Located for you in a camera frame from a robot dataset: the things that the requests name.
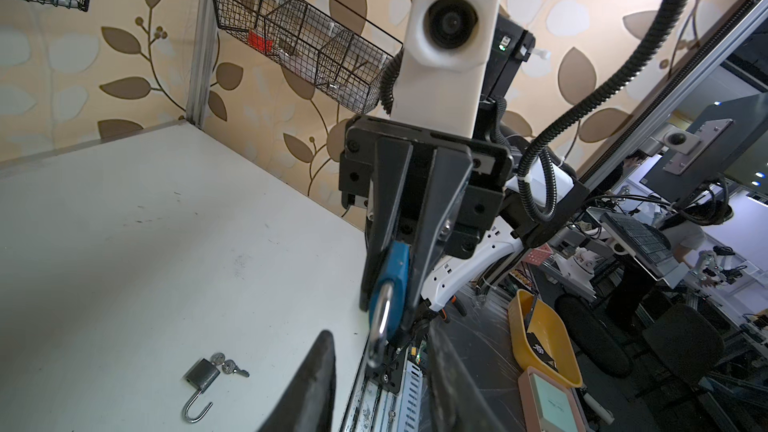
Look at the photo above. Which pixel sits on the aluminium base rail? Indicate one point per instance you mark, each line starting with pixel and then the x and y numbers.
pixel 391 400

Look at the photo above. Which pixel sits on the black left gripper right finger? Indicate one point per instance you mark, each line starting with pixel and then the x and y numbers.
pixel 470 381

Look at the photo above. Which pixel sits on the yellow plastic tray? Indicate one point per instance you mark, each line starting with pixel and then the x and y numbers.
pixel 539 339

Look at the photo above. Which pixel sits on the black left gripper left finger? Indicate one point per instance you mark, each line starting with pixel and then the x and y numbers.
pixel 307 404

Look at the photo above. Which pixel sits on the red capped item in basket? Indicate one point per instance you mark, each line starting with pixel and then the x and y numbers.
pixel 259 42

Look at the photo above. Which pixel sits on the large blue padlock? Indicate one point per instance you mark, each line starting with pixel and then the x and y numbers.
pixel 387 302

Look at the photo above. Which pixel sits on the aluminium frame post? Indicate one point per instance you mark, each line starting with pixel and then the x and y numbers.
pixel 202 63

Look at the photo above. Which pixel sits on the black wire basket right wall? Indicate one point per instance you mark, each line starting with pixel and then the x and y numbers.
pixel 332 45

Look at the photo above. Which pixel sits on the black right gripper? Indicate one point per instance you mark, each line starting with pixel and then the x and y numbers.
pixel 380 151

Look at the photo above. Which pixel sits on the black padlock with keys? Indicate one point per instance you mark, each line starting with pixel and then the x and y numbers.
pixel 202 375

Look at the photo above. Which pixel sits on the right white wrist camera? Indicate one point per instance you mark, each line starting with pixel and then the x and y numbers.
pixel 446 48

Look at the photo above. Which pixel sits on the pink framed tablet device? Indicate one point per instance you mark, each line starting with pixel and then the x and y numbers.
pixel 546 405

